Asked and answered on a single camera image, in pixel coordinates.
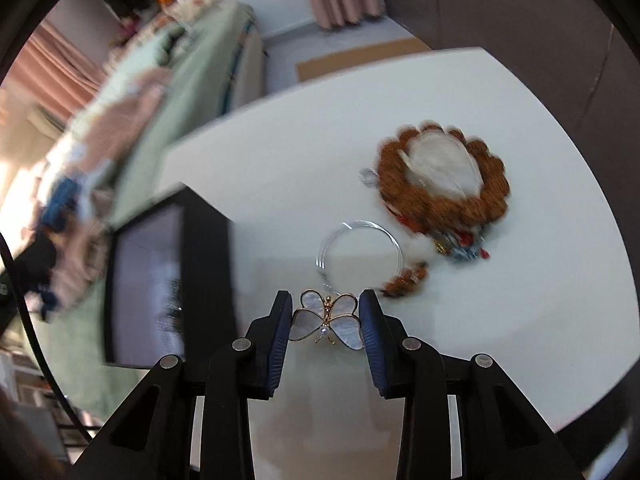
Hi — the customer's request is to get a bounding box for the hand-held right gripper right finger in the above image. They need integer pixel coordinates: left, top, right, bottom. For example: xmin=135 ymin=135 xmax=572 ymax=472
xmin=358 ymin=289 xmax=586 ymax=480

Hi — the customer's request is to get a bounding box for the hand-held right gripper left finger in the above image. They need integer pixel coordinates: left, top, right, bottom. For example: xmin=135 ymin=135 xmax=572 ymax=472
xmin=67 ymin=290 xmax=294 ymax=480

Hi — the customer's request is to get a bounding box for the pearl butterfly brooch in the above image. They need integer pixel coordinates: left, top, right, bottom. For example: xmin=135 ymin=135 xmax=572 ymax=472
xmin=291 ymin=290 xmax=363 ymax=351

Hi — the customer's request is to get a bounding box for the black jewelry box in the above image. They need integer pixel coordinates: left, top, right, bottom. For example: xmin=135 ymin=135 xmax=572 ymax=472
xmin=102 ymin=183 xmax=238 ymax=370

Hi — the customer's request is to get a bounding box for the colourful tassel charm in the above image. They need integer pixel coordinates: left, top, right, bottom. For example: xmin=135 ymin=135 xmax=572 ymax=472
xmin=433 ymin=232 xmax=492 ymax=263

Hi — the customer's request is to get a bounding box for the white shell piece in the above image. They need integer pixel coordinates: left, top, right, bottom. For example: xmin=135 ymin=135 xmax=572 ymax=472
xmin=403 ymin=130 xmax=484 ymax=198

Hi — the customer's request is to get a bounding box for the pile of clothes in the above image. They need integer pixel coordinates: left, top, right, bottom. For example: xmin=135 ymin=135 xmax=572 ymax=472
xmin=15 ymin=67 xmax=176 ymax=321

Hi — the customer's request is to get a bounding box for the green bed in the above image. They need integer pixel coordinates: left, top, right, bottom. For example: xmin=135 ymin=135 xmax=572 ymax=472
xmin=30 ymin=0 xmax=266 ymax=421

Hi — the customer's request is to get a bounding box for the clear bangle bracelet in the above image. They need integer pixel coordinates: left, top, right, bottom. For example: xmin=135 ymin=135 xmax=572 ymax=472
xmin=315 ymin=219 xmax=404 ymax=295

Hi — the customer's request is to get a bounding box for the brown bead bracelet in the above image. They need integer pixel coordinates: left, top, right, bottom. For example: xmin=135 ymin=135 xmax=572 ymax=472
xmin=376 ymin=121 xmax=512 ymax=225

